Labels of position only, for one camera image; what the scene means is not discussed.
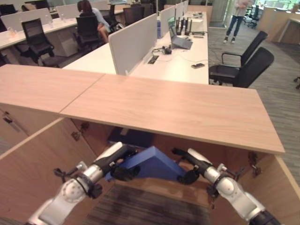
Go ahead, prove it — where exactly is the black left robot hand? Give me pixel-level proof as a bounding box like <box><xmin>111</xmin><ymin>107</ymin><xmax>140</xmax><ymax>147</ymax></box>
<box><xmin>92</xmin><ymin>141</ymin><xmax>141</xmax><ymax>181</ymax></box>

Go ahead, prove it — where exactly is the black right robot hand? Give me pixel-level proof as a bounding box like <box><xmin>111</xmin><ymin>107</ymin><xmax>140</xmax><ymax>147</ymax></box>
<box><xmin>172</xmin><ymin>148</ymin><xmax>213</xmax><ymax>186</ymax></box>

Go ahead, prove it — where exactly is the wooden office cabinet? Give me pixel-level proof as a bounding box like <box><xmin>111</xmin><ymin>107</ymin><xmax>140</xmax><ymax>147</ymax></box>
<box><xmin>60</xmin><ymin>74</ymin><xmax>286</xmax><ymax>209</ymax></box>

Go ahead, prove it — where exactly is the wooden cabinet door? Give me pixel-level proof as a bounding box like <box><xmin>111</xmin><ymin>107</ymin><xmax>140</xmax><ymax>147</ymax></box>
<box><xmin>234</xmin><ymin>153</ymin><xmax>300</xmax><ymax>225</ymax></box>
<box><xmin>0</xmin><ymin>117</ymin><xmax>113</xmax><ymax>225</ymax></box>

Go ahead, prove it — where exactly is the wooden neighbouring cabinet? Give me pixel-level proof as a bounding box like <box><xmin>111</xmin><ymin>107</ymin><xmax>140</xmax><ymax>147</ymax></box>
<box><xmin>0</xmin><ymin>64</ymin><xmax>105</xmax><ymax>147</ymax></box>

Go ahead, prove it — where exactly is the long white office desk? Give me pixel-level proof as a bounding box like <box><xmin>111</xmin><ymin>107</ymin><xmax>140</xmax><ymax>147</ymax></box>
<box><xmin>62</xmin><ymin>10</ymin><xmax>210</xmax><ymax>85</ymax></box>

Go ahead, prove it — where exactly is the black office chair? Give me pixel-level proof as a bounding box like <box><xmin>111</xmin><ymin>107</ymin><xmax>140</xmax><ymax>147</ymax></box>
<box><xmin>14</xmin><ymin>18</ymin><xmax>61</xmax><ymax>68</ymax></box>
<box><xmin>75</xmin><ymin>15</ymin><xmax>102</xmax><ymax>52</ymax></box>
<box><xmin>122</xmin><ymin>5</ymin><xmax>145</xmax><ymax>27</ymax></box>
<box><xmin>221</xmin><ymin>30</ymin><xmax>269</xmax><ymax>68</ymax></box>
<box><xmin>208</xmin><ymin>46</ymin><xmax>275</xmax><ymax>89</ymax></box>

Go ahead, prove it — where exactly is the metal door hinge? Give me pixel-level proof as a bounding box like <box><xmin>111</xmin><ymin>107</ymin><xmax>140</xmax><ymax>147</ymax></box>
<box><xmin>71</xmin><ymin>121</ymin><xmax>90</xmax><ymax>141</ymax></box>
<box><xmin>247</xmin><ymin>151</ymin><xmax>262</xmax><ymax>177</ymax></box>

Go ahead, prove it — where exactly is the white desk divider panel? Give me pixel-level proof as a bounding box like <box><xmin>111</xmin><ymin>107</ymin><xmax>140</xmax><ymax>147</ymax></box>
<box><xmin>55</xmin><ymin>3</ymin><xmax>80</xmax><ymax>20</ymax></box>
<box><xmin>108</xmin><ymin>13</ymin><xmax>158</xmax><ymax>76</ymax></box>
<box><xmin>0</xmin><ymin>7</ymin><xmax>49</xmax><ymax>27</ymax></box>
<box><xmin>160</xmin><ymin>4</ymin><xmax>177</xmax><ymax>36</ymax></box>

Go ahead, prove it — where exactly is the open grey laptop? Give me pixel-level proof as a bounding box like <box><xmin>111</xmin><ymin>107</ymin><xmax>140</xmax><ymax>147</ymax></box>
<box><xmin>167</xmin><ymin>17</ymin><xmax>194</xmax><ymax>50</ymax></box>

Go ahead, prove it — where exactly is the black antenna router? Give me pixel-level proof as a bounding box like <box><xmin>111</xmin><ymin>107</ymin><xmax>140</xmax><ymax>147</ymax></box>
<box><xmin>174</xmin><ymin>15</ymin><xmax>193</xmax><ymax>36</ymax></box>

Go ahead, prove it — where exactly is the white box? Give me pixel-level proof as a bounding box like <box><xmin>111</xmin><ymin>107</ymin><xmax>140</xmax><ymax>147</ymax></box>
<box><xmin>190</xmin><ymin>18</ymin><xmax>205</xmax><ymax>34</ymax></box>

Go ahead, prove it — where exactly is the blue bottle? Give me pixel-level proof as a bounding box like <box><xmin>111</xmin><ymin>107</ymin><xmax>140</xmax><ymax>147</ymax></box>
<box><xmin>156</xmin><ymin>15</ymin><xmax>163</xmax><ymax>39</ymax></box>

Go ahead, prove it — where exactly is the seated person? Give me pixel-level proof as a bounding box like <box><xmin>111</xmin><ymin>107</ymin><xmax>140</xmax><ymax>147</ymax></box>
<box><xmin>77</xmin><ymin>0</ymin><xmax>111</xmax><ymax>43</ymax></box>

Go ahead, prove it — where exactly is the standing person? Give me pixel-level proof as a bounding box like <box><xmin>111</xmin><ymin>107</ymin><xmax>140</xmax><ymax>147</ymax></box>
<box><xmin>223</xmin><ymin>0</ymin><xmax>254</xmax><ymax>45</ymax></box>

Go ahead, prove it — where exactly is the wooden counter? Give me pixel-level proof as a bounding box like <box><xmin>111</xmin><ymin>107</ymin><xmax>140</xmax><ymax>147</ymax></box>
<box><xmin>255</xmin><ymin>4</ymin><xmax>300</xmax><ymax>45</ymax></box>

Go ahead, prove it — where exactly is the black power adapter with cables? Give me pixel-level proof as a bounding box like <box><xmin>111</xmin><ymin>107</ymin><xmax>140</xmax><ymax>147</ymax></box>
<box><xmin>151</xmin><ymin>45</ymin><xmax>173</xmax><ymax>56</ymax></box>

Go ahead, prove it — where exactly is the white drawer pedestal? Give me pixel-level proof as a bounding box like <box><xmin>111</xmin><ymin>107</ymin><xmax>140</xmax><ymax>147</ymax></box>
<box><xmin>55</xmin><ymin>29</ymin><xmax>78</xmax><ymax>58</ymax></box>

